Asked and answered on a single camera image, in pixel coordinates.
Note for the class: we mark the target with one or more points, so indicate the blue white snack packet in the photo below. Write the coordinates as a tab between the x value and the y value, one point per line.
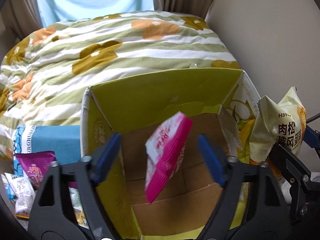
10	193

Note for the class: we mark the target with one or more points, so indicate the teal patterned table cloth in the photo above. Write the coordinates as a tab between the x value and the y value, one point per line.
64	141

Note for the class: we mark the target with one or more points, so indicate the pink snack packet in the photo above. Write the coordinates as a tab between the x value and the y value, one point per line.
165	151

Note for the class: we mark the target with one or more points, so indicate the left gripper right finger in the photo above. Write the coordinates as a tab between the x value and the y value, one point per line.
266	215

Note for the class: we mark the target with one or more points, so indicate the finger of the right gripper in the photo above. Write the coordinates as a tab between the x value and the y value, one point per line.
303	191
312	139

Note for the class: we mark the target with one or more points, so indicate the left brown curtain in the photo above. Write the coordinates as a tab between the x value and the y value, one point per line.
21	16

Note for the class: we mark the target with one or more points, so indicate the cream meat floss cake bag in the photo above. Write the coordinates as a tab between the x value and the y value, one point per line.
283	123

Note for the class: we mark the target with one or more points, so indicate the white striped snack bag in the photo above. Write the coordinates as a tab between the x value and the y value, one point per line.
77	207

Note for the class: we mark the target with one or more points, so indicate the white red-text snack bag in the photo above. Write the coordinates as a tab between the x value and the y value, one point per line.
24	193

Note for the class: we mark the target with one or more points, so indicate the purple potato chip bag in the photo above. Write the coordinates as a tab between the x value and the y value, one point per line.
33	165

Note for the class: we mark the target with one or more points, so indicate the green cardboard box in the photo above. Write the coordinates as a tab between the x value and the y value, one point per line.
134	107

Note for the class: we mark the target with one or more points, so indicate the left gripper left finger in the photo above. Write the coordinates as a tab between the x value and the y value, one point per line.
52	215

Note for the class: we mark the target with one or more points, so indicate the floral striped duvet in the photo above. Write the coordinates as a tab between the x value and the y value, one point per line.
44	76

